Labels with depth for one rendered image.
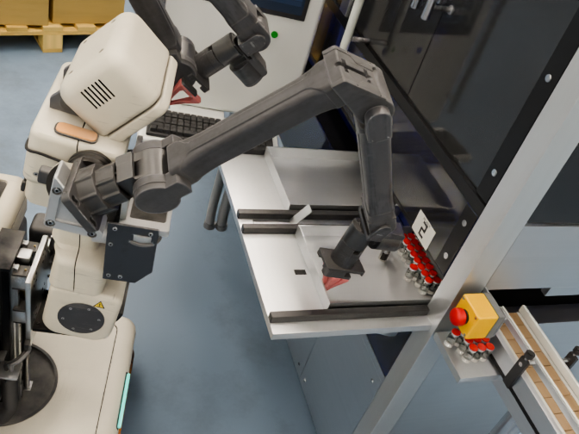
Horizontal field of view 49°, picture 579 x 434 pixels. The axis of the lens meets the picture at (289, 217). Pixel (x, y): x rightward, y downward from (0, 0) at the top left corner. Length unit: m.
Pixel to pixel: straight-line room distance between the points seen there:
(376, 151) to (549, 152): 0.34
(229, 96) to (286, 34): 0.28
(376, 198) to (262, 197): 0.54
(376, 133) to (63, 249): 0.74
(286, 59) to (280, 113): 1.12
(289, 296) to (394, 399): 0.46
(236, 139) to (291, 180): 0.81
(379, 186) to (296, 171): 0.67
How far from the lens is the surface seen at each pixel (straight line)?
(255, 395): 2.35
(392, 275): 1.61
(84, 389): 1.95
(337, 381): 2.03
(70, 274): 1.43
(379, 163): 1.12
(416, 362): 1.63
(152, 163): 1.07
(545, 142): 1.26
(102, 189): 1.08
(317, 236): 1.63
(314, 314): 1.40
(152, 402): 2.27
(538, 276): 1.56
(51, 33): 4.01
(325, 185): 1.81
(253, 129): 0.98
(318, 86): 0.94
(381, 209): 1.25
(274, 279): 1.48
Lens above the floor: 1.90
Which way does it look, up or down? 38 degrees down
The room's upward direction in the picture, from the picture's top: 19 degrees clockwise
